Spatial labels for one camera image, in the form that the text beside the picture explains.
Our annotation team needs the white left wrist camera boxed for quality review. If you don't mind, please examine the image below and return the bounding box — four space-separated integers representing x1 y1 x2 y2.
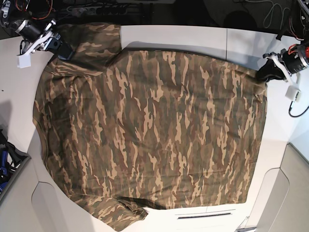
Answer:
285 86 301 102

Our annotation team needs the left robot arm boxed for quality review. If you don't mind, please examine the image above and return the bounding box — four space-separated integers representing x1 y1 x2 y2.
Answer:
255 0 309 82

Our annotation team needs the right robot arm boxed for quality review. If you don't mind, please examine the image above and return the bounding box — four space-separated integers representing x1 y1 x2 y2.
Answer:
0 0 74 68

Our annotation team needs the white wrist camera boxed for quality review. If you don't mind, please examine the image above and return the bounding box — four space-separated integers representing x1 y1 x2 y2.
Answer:
285 86 301 102
17 54 31 69

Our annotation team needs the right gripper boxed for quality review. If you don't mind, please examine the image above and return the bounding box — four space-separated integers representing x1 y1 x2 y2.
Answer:
21 19 74 60

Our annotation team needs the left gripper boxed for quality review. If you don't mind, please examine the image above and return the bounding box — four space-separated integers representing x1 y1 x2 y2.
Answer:
255 48 301 86

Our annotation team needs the blue and black equipment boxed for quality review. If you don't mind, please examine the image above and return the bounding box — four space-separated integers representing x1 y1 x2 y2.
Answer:
0 128 30 195

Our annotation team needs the camouflage T-shirt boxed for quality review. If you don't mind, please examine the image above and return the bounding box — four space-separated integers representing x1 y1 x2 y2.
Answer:
33 23 267 232

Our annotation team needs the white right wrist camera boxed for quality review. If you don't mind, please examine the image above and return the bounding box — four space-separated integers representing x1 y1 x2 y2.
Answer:
17 54 31 69

